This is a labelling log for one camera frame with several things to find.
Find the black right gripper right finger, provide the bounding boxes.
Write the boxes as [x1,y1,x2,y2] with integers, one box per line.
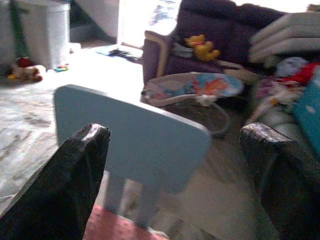
[239,122,320,240]

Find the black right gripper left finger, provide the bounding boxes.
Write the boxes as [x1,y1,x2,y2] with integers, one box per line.
[0,123,111,240]

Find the red rug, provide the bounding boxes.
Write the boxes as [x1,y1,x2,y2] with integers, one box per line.
[83,203,172,240]

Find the teal box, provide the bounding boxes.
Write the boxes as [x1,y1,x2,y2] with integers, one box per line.
[291,79,320,157]

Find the light blue small table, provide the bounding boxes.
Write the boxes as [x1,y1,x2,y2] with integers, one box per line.
[53,84,211,229]

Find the red cloth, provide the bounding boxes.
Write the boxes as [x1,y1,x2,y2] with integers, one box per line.
[286,62,320,87]

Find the light blue cloth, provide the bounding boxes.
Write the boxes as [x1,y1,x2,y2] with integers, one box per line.
[275,56,310,78]

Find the small colourful toy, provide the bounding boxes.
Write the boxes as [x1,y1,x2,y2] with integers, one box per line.
[53,64,70,74]

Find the red and yellow toy pile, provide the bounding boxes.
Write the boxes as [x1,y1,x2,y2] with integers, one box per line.
[6,56,44,83]

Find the colourful baby bouncer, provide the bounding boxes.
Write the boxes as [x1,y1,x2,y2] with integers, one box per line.
[140,71,245,138]

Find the white stacked cushions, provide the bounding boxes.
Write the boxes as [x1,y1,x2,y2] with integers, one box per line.
[248,11,320,64]

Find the white round bin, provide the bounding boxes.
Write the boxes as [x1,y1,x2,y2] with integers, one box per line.
[18,0,72,70]

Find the yellow teddy bear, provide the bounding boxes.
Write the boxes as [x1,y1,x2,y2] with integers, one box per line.
[184,34,221,62]

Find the green stick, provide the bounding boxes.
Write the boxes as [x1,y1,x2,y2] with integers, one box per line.
[8,0,30,61]

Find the dark armchair with wooden arm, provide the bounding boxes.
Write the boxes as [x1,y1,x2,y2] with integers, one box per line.
[142,0,320,87]

